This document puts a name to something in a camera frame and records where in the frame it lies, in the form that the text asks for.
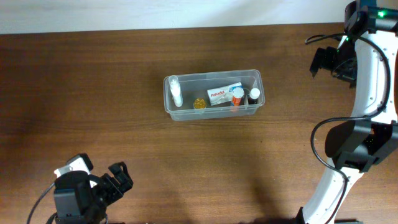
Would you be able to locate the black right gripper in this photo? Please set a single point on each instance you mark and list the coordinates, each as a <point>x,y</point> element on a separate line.
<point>329,61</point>

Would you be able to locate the dark bottle white cap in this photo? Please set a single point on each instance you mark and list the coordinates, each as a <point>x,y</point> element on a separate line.
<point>253,96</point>

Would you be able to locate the small jar gold lid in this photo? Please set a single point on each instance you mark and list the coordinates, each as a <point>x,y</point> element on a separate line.
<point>199,104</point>

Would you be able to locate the orange tube white cap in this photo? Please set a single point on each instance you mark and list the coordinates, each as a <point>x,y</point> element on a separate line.
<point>237,95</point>

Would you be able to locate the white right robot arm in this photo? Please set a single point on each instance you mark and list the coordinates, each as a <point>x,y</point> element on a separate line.
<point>366,59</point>

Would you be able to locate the white translucent spray bottle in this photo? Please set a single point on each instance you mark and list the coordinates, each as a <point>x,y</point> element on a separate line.
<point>175,89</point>

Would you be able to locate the white Panadol medicine box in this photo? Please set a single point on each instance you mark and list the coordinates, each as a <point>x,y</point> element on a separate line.
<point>222,94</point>

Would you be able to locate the clear plastic container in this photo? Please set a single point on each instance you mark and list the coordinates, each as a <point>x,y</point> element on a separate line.
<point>196,85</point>

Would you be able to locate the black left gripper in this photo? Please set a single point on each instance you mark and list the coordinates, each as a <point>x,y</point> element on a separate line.
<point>112,184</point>

